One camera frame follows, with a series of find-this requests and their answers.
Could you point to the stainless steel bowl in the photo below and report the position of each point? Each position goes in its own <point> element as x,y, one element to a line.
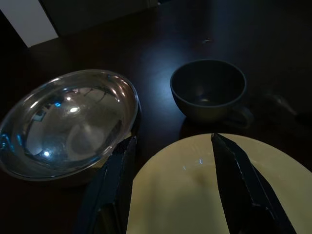
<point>68,117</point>

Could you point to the pale yellow plate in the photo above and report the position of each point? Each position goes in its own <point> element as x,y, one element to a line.
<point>180,195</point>

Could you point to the black ceramic cup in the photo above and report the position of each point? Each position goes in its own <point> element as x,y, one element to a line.
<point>207,97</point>

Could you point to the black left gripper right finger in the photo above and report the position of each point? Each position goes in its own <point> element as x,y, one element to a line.
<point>243,195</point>

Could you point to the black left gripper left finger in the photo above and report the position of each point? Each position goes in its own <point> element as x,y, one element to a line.
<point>109,195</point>

